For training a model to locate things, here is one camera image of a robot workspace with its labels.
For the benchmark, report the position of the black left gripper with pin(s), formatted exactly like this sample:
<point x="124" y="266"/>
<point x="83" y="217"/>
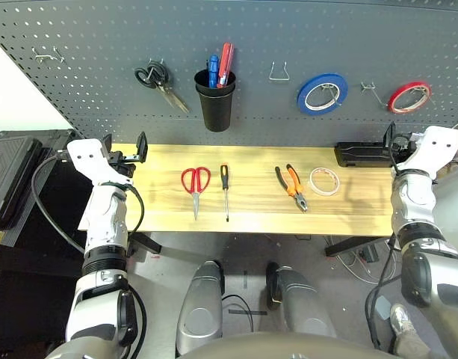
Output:
<point x="124" y="166"/>

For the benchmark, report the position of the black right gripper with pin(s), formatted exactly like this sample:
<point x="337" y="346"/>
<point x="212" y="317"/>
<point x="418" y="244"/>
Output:
<point x="402" y="147"/>

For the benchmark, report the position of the white tape roll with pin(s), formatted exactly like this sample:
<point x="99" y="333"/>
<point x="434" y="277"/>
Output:
<point x="311" y="181"/>

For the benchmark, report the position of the orange black screwdriver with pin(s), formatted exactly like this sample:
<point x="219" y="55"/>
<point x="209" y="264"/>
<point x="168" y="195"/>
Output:
<point x="224" y="177"/>

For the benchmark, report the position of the orange black pliers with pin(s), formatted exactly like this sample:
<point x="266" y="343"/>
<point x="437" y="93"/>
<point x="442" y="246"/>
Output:
<point x="294" y="188"/>

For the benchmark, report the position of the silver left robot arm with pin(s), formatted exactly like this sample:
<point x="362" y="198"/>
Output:
<point x="101" y="224"/>

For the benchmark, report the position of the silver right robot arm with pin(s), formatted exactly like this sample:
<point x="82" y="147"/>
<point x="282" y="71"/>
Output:
<point x="415" y="202"/>

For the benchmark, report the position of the black pegboard cup holder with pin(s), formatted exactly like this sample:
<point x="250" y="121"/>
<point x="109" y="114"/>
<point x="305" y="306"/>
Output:
<point x="215" y="112"/>

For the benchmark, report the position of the grey perforated pegboard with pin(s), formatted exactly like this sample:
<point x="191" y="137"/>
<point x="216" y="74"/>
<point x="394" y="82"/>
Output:
<point x="101" y="37"/>

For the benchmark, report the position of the small black tool case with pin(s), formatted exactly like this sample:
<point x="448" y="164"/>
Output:
<point x="359" y="154"/>

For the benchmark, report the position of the red tape roll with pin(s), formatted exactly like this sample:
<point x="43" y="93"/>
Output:
<point x="392" y="99"/>

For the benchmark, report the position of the silver long tape hook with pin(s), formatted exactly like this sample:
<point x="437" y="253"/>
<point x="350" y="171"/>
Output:
<point x="368" y="86"/>

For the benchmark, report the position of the silver scissors hook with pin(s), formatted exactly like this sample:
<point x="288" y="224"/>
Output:
<point x="151" y="75"/>

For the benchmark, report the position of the grey side desk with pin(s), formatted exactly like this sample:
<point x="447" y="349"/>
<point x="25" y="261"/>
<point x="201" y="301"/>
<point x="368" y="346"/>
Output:
<point x="452" y="209"/>

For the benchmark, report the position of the blue tape roll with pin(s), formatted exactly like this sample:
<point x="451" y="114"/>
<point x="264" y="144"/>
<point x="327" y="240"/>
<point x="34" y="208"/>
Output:
<point x="302" y="93"/>

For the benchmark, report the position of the large black ribbed case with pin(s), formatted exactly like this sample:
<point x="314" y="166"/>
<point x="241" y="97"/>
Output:
<point x="12" y="175"/>

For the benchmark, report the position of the black power adapter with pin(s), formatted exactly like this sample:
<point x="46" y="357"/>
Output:
<point x="370" y="254"/>

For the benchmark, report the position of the silver double prong hook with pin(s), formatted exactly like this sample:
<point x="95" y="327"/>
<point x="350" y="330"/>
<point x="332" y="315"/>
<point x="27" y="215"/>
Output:
<point x="42" y="58"/>

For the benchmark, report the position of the grey foot pedal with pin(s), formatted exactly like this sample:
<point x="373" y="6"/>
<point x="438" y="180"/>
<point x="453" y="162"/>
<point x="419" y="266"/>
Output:
<point x="382" y="307"/>

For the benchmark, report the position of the silver left robot leg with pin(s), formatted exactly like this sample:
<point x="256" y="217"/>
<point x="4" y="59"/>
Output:
<point x="200" y="299"/>

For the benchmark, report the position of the silver robot leg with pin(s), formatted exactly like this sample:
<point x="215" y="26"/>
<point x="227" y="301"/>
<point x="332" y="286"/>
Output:
<point x="200" y="299"/>
<point x="299" y="299"/>

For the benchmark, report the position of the black rolling equipment cabinet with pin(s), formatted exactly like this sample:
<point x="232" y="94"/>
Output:
<point x="34" y="299"/>

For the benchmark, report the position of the short black floor tape strip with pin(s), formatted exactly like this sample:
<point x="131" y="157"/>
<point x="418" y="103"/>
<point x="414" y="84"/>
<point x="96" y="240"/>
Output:
<point x="246" y="279"/>

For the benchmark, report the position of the white person's sneaker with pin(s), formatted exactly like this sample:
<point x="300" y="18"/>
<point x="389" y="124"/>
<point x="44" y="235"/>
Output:
<point x="402" y="318"/>

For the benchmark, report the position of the silver right robot leg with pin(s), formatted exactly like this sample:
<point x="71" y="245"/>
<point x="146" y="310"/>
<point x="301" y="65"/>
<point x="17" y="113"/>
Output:
<point x="299" y="299"/>

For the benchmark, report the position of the long black floor tape strip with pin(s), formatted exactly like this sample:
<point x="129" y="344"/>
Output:
<point x="247" y="312"/>

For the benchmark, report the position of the person's beige trouser leg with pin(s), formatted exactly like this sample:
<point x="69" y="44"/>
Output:
<point x="411" y="346"/>

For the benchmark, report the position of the grey robot torso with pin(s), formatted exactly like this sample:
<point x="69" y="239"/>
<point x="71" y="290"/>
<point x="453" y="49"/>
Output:
<point x="288" y="348"/>

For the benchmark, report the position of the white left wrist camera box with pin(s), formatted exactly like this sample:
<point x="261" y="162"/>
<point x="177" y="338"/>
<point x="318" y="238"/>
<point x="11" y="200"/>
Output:
<point x="86" y="157"/>

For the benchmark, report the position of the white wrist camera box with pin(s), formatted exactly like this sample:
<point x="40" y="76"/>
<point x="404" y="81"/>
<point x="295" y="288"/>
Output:
<point x="436" y="149"/>
<point x="86" y="157"/>

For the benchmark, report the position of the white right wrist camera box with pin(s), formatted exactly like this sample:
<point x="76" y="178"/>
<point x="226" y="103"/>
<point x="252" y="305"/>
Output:
<point x="436" y="149"/>

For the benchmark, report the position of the black table leg bracket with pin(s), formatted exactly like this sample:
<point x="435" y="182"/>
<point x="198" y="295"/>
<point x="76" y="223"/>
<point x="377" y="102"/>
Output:
<point x="146" y="243"/>
<point x="348" y="247"/>

